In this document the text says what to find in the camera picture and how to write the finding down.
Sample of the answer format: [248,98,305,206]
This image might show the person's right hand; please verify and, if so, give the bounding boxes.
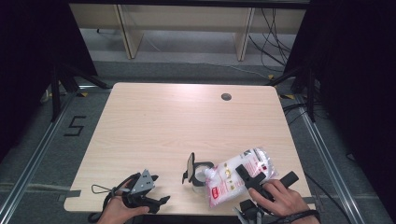
[247,178,314,220]

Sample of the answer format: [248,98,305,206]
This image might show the black metal stand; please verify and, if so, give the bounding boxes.
[50,61,110,123]
[266,65,318,123]

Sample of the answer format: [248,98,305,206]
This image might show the aluminium floor rail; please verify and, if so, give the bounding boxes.
[0,89,79,220]
[294,94,363,224]

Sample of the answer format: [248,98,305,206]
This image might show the red and white spout pouch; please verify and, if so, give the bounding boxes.
[204,147,278,209]

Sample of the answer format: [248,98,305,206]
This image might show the glass jar with black lid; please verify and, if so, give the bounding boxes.
[181,151,217,195]

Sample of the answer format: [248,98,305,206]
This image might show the bundle of black cables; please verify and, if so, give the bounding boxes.
[247,7,297,75]

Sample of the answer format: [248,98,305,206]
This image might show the black floor cables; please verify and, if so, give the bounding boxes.
[281,102,313,126]

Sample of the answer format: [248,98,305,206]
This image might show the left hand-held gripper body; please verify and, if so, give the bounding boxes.
[122,169,160,215]

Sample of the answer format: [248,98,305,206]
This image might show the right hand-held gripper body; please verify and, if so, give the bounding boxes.
[233,171,300,224]

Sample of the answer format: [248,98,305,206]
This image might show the metal wire loop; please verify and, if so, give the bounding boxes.
[91,183,114,195]

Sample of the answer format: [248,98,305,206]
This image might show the person's left hand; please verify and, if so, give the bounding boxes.
[97,180,150,224]

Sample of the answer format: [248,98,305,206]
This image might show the black curtain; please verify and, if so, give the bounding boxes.
[284,0,396,217]
[0,0,99,162]

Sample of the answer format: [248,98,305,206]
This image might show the thin black floor cable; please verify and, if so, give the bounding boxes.
[304,172,353,224]

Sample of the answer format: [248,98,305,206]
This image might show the light wooden shelf unit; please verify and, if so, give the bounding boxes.
[66,3,308,62]

